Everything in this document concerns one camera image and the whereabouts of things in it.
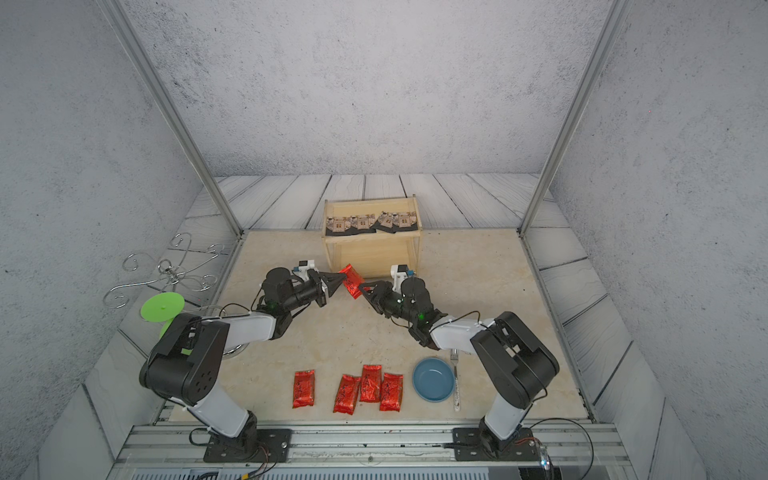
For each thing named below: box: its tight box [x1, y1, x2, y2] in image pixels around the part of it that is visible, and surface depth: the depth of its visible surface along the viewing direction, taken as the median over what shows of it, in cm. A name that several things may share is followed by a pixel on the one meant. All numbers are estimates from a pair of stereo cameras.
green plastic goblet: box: [141, 292, 185, 339], surface depth 63 cm
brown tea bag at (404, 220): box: [399, 214, 411, 228], surface depth 97 cm
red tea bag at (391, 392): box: [380, 373, 404, 412], surface depth 81 cm
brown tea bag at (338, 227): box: [325, 216, 352, 236], surface depth 95 cm
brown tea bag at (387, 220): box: [380, 214, 393, 228], surface depth 98 cm
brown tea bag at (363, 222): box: [357, 214, 370, 230], surface depth 96 cm
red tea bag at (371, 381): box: [360, 364, 383, 403], surface depth 82 cm
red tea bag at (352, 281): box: [338, 263, 364, 300], surface depth 87 cm
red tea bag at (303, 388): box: [292, 369, 315, 409], surface depth 82 cm
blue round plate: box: [412, 357, 455, 403], surface depth 84 cm
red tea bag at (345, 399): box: [333, 374, 361, 415], surface depth 81 cm
